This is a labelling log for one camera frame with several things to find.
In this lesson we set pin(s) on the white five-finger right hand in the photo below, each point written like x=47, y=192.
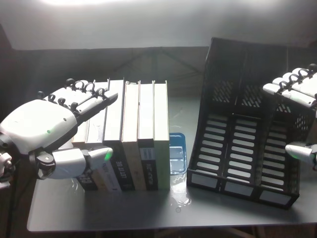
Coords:
x=297, y=84

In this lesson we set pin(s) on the white five-finger left hand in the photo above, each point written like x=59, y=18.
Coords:
x=37, y=124

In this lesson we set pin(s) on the thick beige book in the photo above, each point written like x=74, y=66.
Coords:
x=133, y=168

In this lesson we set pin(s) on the book with white spine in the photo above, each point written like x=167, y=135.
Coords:
x=95, y=131

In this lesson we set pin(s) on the black three-slot file rack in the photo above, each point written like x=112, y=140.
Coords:
x=223, y=64

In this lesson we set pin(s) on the black book white block lettering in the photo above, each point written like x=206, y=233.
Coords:
x=86, y=183

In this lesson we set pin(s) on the black book white spine title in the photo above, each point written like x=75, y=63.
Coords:
x=123, y=171

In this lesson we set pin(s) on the black book with white label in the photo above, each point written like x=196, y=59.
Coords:
x=148, y=178

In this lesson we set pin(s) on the transparent blue bookend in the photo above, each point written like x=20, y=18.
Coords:
x=177, y=136

